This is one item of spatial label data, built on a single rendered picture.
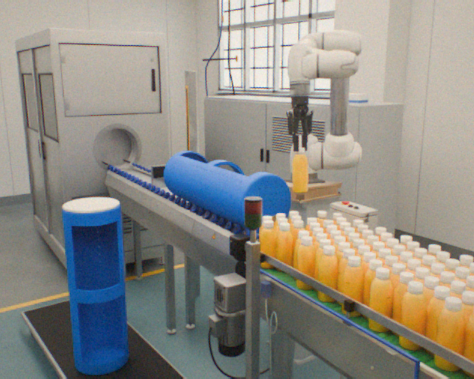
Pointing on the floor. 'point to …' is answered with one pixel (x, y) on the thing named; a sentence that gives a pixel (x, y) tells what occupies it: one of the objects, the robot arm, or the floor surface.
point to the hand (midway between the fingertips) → (300, 143)
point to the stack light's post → (253, 260)
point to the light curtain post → (192, 141)
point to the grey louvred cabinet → (387, 120)
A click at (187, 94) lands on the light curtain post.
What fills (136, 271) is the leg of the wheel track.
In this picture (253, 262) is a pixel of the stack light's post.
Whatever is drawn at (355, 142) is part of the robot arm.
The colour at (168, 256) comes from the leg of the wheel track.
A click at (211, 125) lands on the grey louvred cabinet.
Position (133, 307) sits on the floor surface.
